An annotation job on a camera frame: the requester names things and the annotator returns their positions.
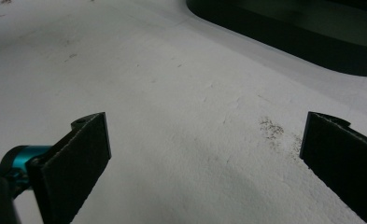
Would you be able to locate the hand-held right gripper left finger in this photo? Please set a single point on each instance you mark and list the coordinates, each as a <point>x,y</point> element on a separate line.
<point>69,168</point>

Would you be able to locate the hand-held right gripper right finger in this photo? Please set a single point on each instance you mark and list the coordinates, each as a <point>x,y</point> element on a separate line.
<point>343,158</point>

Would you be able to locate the black oval tray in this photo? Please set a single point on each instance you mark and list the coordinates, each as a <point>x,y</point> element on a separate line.
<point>296,34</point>

